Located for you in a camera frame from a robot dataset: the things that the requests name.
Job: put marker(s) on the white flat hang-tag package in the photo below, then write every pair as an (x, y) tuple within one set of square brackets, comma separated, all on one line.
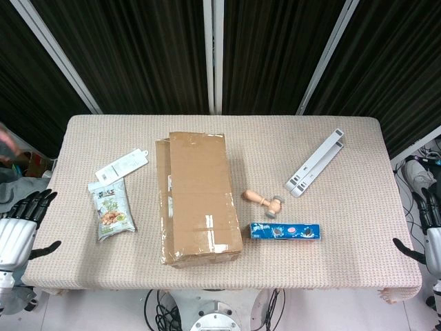
[(120, 165)]

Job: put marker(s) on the white partition post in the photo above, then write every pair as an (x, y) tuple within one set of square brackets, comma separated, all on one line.
[(58, 58), (325, 58), (213, 55)]

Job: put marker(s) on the beige woven tablecloth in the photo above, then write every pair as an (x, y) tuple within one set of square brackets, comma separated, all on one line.
[(310, 262)]

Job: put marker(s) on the green nut snack bag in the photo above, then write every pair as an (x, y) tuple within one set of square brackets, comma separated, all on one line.
[(112, 210)]

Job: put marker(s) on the blue Oreo cookie box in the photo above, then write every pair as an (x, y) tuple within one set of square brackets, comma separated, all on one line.
[(286, 231)]

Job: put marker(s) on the black curtain panel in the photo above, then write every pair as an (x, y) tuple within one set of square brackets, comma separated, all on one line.
[(396, 62), (275, 51), (24, 86), (138, 51)]

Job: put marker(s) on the white folding laptop stand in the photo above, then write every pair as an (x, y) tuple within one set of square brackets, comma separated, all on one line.
[(313, 163)]

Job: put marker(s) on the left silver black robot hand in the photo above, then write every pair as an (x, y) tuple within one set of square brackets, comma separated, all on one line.
[(15, 241)]

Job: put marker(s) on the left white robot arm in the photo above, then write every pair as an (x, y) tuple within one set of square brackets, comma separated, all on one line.
[(12, 293)]

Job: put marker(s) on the brown cardboard box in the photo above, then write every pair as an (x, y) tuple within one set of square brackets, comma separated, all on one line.
[(200, 196)]

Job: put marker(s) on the person in grey clothing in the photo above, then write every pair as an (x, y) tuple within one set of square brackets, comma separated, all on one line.
[(13, 179)]

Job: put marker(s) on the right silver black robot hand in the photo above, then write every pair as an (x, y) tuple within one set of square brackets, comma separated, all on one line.
[(435, 241)]

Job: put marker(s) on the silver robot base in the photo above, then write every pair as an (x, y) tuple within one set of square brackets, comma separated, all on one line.
[(215, 310)]

